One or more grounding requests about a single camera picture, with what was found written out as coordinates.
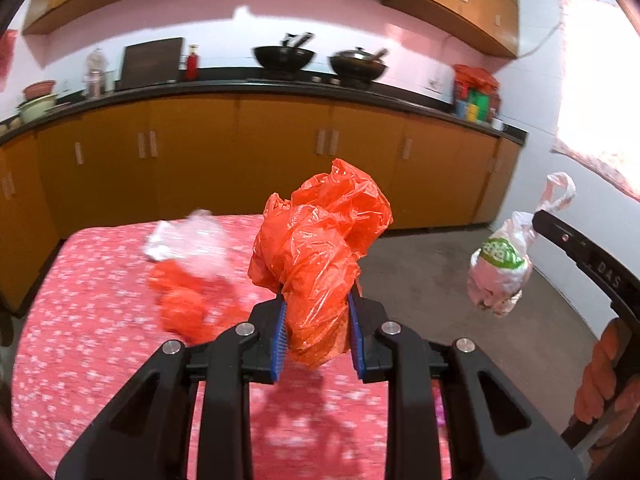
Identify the gas stove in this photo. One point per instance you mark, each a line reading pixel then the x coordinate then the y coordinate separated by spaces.
pixel 320 80

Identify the black open wok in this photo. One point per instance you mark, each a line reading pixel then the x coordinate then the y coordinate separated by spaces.
pixel 282 57

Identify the red bag on bottles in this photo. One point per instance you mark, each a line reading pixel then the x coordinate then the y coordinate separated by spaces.
pixel 475 77

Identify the blue cup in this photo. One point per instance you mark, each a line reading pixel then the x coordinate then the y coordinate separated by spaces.
pixel 460 108

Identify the dark rectangular board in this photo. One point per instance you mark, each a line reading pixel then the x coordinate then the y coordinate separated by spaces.
pixel 150 65

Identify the black kitchen countertop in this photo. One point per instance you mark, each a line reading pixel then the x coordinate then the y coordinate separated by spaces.
pixel 240 87

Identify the yellow box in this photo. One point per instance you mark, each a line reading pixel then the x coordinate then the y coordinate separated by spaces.
pixel 471 111

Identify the orange plastic bag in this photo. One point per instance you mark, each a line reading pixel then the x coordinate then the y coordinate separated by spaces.
pixel 182 310
pixel 320 250

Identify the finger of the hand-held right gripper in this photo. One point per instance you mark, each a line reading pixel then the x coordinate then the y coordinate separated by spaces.
pixel 560 235

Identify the clear bag with jar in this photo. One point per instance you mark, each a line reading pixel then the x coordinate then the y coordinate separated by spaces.
pixel 96 77

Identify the green bottle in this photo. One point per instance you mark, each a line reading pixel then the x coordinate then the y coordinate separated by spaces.
pixel 481 106

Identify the bag with green label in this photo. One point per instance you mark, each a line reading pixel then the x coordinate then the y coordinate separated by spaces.
pixel 500 270

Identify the person's right hand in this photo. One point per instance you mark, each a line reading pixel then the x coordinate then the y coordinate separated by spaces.
pixel 597 375

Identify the red bottle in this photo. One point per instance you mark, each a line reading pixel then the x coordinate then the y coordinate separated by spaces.
pixel 192 65

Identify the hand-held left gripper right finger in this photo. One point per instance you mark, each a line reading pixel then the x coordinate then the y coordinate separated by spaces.
pixel 356 335

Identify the white wall socket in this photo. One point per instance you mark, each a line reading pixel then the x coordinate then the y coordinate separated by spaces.
pixel 435 84

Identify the black wok with lid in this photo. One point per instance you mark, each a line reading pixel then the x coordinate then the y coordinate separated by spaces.
pixel 357 67

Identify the red floral tablecloth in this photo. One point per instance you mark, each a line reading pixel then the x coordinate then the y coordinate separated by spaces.
pixel 100 335

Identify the floral window curtain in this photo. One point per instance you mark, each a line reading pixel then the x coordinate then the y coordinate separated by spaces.
pixel 600 85

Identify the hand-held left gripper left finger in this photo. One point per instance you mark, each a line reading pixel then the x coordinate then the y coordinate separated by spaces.
pixel 279 340

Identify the red basin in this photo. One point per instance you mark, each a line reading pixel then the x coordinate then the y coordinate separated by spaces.
pixel 39 90

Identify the red hanging plastic bag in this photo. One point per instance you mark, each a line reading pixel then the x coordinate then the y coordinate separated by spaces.
pixel 6 55

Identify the pinkish clear plastic bag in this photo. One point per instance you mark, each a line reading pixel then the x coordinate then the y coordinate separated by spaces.
pixel 190 240

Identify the narrow wooden wall cabinets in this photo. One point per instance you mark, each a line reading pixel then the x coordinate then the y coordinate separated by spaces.
pixel 465 5

